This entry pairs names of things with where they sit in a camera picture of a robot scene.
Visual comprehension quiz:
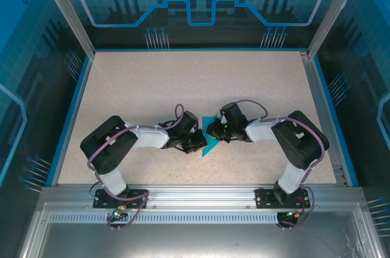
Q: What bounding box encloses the blue paper sheet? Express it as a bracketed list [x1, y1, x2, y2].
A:
[200, 112, 225, 158]

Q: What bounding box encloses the steel front tray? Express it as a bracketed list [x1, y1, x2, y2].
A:
[18, 202, 381, 258]

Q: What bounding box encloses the brass connector with green light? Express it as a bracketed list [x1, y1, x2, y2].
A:
[285, 208, 306, 220]
[112, 205, 127, 220]

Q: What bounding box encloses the aluminium mounting rail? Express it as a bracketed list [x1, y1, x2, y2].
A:
[41, 185, 365, 207]

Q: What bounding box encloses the slotted aluminium cable duct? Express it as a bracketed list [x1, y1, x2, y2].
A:
[48, 212, 280, 224]

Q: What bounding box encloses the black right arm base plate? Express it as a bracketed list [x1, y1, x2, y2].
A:
[255, 187, 311, 210]

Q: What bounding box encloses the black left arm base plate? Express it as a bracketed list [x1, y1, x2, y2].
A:
[93, 188, 149, 209]

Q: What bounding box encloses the aluminium side rail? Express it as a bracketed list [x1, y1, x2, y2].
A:
[300, 51, 348, 185]

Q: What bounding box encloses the aluminium frame post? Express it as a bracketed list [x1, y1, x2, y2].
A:
[307, 0, 366, 59]
[34, 0, 96, 57]

